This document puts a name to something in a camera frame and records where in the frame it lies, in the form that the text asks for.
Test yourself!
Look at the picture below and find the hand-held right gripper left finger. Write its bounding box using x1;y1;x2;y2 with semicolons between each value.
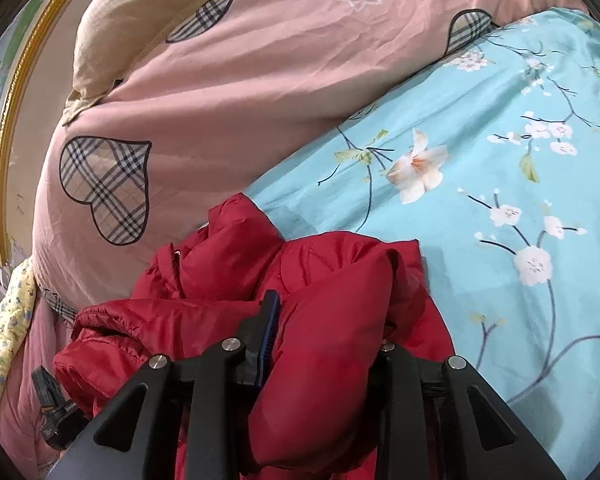
47;290;282;480

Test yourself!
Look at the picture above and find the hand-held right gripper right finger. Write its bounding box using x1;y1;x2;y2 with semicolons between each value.
370;341;567;480

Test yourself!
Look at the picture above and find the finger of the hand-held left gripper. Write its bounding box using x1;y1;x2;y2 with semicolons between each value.
31;367;63;408

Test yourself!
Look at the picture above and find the red puffer jacket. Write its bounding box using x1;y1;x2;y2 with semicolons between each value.
54;191;456;480

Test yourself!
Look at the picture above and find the plain pink blanket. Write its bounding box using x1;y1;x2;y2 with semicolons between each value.
0;290;76;471

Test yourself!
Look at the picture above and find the yellow floral cloth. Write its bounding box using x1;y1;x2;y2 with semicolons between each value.
0;257;38;418

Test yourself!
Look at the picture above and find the pink heart-print quilt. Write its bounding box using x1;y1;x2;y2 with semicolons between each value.
30;0;588;321

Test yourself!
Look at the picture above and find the blue floral bed sheet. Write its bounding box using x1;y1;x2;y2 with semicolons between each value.
240;7;600;480

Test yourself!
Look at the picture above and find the gold-framed picture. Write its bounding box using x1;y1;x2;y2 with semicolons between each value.
0;0;106;266

